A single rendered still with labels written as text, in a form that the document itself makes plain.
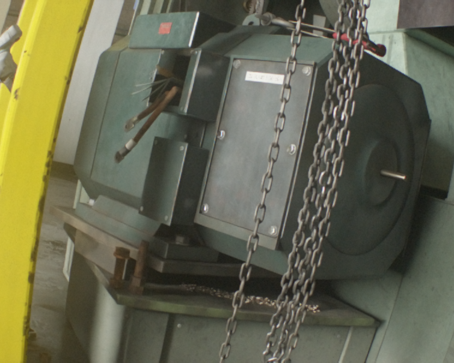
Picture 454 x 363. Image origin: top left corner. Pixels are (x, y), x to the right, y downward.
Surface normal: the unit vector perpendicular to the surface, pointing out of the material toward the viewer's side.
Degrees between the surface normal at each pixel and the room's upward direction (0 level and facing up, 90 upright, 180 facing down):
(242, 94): 90
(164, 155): 90
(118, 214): 62
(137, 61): 90
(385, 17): 90
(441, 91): 72
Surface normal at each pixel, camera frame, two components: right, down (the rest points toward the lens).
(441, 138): 0.41, -0.18
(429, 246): -0.91, -0.18
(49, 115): 0.36, 0.12
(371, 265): 0.65, 0.18
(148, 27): -0.73, -0.14
